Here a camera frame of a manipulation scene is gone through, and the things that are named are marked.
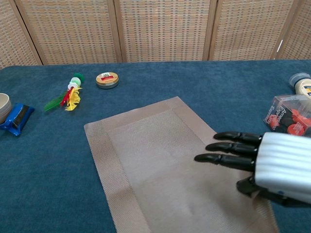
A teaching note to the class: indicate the robot right hand silver black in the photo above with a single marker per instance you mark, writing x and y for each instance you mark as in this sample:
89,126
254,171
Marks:
284,165

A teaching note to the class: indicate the beige woven placemat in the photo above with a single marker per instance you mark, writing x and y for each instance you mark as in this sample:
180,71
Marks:
158,157

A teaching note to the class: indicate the white ceramic bowl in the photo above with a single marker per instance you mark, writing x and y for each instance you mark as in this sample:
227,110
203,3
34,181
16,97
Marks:
5,106

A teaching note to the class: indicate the clear box of red capsules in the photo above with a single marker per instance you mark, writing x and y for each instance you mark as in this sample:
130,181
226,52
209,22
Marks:
286,114

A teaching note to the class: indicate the mayonnaise squeeze bottle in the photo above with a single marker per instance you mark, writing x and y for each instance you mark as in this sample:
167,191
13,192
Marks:
303,85

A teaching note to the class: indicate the blue table cloth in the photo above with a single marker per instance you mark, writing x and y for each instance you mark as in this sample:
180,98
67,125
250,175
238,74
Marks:
170,80

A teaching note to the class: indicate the bamboo folding screen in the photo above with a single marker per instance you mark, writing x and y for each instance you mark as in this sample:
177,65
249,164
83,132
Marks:
165,29

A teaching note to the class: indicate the round tin with red label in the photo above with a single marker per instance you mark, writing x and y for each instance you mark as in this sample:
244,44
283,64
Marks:
107,80

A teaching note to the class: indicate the colourful feather shuttlecock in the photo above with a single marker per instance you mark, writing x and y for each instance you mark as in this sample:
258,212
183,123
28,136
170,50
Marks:
73,97

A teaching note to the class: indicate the blue snack packet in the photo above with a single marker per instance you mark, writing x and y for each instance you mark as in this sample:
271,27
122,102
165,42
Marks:
19,116

